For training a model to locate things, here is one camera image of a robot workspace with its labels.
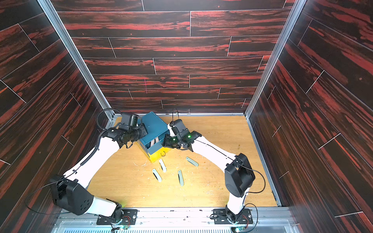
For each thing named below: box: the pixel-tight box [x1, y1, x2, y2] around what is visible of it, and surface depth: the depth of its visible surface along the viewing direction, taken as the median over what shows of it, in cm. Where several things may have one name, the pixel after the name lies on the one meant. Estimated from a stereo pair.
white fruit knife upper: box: [158, 158, 168, 173], surface depth 94 cm
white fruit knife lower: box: [152, 168, 163, 183], surface depth 90 cm
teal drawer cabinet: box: [139, 111, 170, 153], surface depth 85 cm
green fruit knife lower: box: [177, 169, 185, 187], surface depth 88 cm
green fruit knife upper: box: [186, 156, 200, 167], surface depth 95 cm
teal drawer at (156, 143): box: [144, 131, 170, 155], surface depth 84 cm
